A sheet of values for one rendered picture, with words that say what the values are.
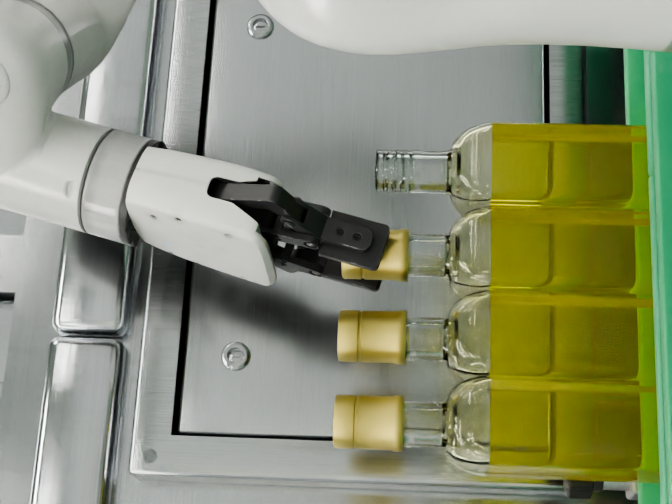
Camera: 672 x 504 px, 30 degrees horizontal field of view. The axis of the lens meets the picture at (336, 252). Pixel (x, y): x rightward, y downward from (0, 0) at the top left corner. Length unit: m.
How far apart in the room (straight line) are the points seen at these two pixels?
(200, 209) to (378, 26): 0.42
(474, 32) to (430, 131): 0.61
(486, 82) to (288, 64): 0.16
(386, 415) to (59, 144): 0.28
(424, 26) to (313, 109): 0.62
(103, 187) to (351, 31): 0.45
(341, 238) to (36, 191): 0.21
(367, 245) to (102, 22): 0.25
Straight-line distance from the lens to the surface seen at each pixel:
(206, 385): 0.95
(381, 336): 0.81
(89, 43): 0.89
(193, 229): 0.82
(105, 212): 0.85
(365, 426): 0.79
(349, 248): 0.81
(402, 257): 0.82
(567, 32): 0.41
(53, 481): 0.97
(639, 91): 0.93
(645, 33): 0.41
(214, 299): 0.97
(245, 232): 0.80
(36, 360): 1.01
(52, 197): 0.86
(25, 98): 0.83
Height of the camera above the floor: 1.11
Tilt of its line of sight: 4 degrees up
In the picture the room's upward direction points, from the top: 88 degrees counter-clockwise
